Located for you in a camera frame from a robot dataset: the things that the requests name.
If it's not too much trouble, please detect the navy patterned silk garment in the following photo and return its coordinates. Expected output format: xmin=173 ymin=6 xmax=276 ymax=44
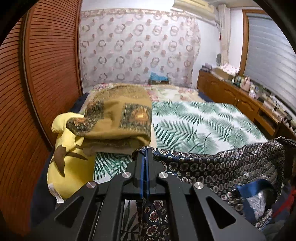
xmin=132 ymin=138 xmax=286 ymax=240

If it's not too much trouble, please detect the navy bed sheet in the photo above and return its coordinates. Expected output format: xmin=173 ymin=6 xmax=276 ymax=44
xmin=69 ymin=92 xmax=89 ymax=113

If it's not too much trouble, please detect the cardboard box with cloth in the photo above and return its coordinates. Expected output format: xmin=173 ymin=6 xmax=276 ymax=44
xmin=212 ymin=64 xmax=240 ymax=80

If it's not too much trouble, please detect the yellow plush pillow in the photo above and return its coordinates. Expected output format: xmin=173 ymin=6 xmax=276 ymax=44
xmin=47 ymin=113 xmax=95 ymax=204

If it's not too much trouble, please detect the long wooden sideboard cabinet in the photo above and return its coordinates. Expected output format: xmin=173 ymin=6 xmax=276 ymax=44
xmin=197 ymin=70 xmax=287 ymax=138

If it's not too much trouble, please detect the pink ceramic jug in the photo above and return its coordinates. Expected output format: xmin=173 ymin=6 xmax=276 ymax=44
xmin=241 ymin=76 xmax=251 ymax=92

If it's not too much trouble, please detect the olive sunflower folded towel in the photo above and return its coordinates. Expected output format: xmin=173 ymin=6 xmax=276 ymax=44
xmin=66 ymin=84 xmax=152 ymax=155

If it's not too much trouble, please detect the circle pattern lace curtain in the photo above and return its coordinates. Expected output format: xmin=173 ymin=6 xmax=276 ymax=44
xmin=79 ymin=9 xmax=201 ymax=90

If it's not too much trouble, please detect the grey window roller blind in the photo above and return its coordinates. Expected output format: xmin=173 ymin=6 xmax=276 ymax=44
xmin=244 ymin=13 xmax=295 ymax=111

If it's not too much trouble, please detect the blue item at headboard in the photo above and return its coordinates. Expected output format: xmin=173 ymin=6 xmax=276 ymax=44
xmin=148 ymin=72 xmax=170 ymax=85

